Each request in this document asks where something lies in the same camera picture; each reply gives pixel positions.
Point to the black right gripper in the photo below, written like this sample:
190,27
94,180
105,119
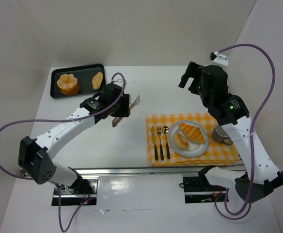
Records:
191,73

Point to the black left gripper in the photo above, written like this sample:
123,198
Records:
126,105

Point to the silver metal tongs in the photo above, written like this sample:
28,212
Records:
124,109

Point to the striped triangular bread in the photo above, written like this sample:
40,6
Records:
192,133

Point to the ring donut bread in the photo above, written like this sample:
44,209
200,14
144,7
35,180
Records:
180,142

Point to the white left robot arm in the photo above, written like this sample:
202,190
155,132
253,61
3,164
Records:
36,155

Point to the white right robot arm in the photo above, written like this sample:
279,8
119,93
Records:
261,176

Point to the oval bread roll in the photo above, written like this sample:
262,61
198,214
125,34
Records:
97,81

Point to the black baking tray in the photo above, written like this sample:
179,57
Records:
84,75

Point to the round fluted orange cake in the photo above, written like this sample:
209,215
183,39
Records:
68,84

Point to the white round plate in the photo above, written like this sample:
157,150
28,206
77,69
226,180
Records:
194,149

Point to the yellow white checkered cloth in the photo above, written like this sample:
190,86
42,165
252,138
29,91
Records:
217,153

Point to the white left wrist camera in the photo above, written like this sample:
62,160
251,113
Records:
118,81

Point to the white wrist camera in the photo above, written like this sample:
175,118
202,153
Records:
118,81
218,59

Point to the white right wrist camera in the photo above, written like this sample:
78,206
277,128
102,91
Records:
218,59

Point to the black handled knife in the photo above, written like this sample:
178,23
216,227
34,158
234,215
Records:
154,143

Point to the black handled fork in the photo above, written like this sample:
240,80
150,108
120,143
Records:
159,133

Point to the gold black handled spoon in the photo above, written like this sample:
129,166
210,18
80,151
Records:
165,131

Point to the aluminium rail front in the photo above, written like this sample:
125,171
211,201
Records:
127,171

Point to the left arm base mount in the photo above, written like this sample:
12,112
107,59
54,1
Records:
87,195

